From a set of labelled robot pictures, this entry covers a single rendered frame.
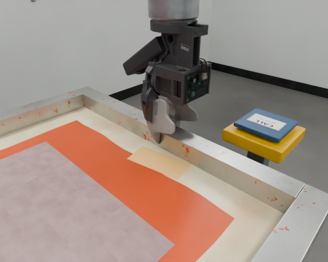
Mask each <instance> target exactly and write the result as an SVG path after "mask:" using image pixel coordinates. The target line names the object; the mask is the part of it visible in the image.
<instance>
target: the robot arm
mask: <svg viewBox="0 0 328 262"><path fill-rule="evenodd" d="M199 6H200V0H148V16H149V17H150V18H151V20H150V30H151V31H153V32H158V33H161V36H156V37H155V38H154V39H152V40H151V41H150V42H149V43H148V44H146V45H145V46H144V47H143V48H141V49H140V50H139V51H138V52H136V53H135V54H134V55H133V56H132V57H130V58H129V59H128V60H127V61H126V62H124V63H123V67H124V70H125V72H126V75H132V74H143V73H146V75H145V80H143V88H142V93H141V105H142V110H143V114H144V118H145V120H146V122H147V126H148V129H149V131H150V133H151V135H152V137H153V139H154V141H155V142H156V143H158V144H159V143H160V139H161V133H164V134H173V133H174V132H175V126H177V127H179V126H180V122H181V121H192V122H194V121H196V120H197V119H198V115H197V113H196V111H195V110H193V109H192V108H191V107H190V106H189V105H188V103H189V102H191V101H193V100H195V99H198V98H200V97H202V96H204V95H206V94H209V88H210V77H211V65H212V63H209V62H206V60H205V59H202V58H199V57H200V40H201V36H204V35H208V24H200V23H197V22H198V20H196V19H197V18H198V17H199ZM200 59H202V60H203V61H201V60H200ZM207 78H208V79H207ZM158 96H164V97H166V98H167V102H166V101H165V99H163V98H159V99H158ZM167 103H168V105H169V117H170V118H169V117H168V114H167V110H168V105H167Z"/></svg>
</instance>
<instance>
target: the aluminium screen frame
mask: <svg viewBox="0 0 328 262"><path fill-rule="evenodd" d="M83 107H86V108H87V109H89V110H91V111H93V112H95V113H97V114H99V115H101V116H102V117H104V118H106V119H108V120H110V121H112V122H114V123H116V124H117V125H119V126H121V127H123V128H125V129H127V130H129V131H130V132H132V133H134V134H136V135H138V136H140V137H142V138H144V139H145V140H147V141H149V142H151V143H153V144H155V145H157V146H159V147H160V148H162V149H164V150H166V151H168V152H170V153H172V154H174V155H175V156H177V157H179V158H181V159H183V160H185V161H187V162H189V163H190V164H192V165H194V166H196V167H198V168H200V169H202V170H204V171H205V172H207V173H209V174H211V175H213V176H215V177H217V178H219V179H220V180H222V181H224V182H226V183H227V184H229V185H232V186H233V187H235V188H237V189H239V190H241V191H242V192H245V193H247V194H248V195H250V196H252V197H254V198H256V199H257V200H259V201H261V202H263V203H265V204H267V205H269V206H271V207H272V208H274V209H276V210H278V211H280V212H282V213H284V216H283V217H282V218H281V220H280V221H279V222H278V224H277V225H276V226H275V228H274V229H273V231H272V232H271V233H270V235H269V236H268V238H267V239H266V240H265V242H264V244H263V245H262V246H261V248H260V249H259V250H258V252H257V253H256V254H255V256H254V257H253V259H252V260H251V261H250V262H304V261H305V259H306V257H307V255H308V254H309V252H310V250H311V248H312V246H313V244H314V242H315V240H316V238H317V237H318V235H319V233H320V231H321V229H322V227H323V225H324V223H325V221H326V220H327V218H328V193H326V192H323V191H321V190H319V189H317V188H314V187H312V186H310V185H307V184H305V183H303V182H301V181H299V180H297V179H294V178H292V177H289V176H287V175H285V174H283V173H280V172H278V171H276V170H274V169H272V168H269V167H267V166H265V165H263V164H260V163H258V162H256V161H254V160H251V159H249V158H247V157H245V156H243V155H240V154H238V153H236V152H234V151H231V150H229V149H227V148H225V147H222V146H220V145H218V144H216V143H214V142H211V141H209V140H207V139H205V138H202V137H200V136H197V135H195V134H193V133H191V132H188V131H186V130H184V129H182V128H180V127H177V126H175V132H174V133H173V134H164V133H161V139H160V143H159V144H158V143H156V142H155V141H154V139H153V137H152V135H151V133H150V131H149V129H148V126H147V122H146V120H145V118H144V114H143V111H142V110H139V109H137V108H135V107H133V106H130V105H128V104H126V103H124V102H122V101H119V100H117V99H115V98H113V97H110V96H108V95H105V94H103V93H101V92H99V91H96V90H94V89H92V88H90V87H88V86H87V87H83V88H80V89H76V90H73V91H70V92H67V93H64V94H60V95H57V96H53V97H50V98H46V99H43V100H40V101H36V102H33V103H30V104H26V105H24V106H20V107H17V108H13V109H10V110H7V111H3V112H0V137H1V136H4V135H7V134H10V133H13V132H15V131H18V130H21V129H23V128H26V127H29V126H32V125H35V124H38V123H40V122H44V121H47V120H49V119H52V118H55V117H57V116H60V115H63V114H66V113H69V112H72V111H74V110H77V109H80V108H83Z"/></svg>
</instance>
